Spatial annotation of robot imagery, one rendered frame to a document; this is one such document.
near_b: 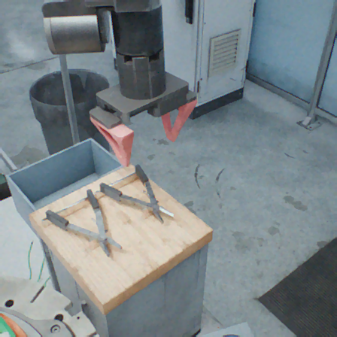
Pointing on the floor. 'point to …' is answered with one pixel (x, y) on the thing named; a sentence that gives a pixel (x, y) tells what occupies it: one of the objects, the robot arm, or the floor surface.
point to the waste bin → (63, 136)
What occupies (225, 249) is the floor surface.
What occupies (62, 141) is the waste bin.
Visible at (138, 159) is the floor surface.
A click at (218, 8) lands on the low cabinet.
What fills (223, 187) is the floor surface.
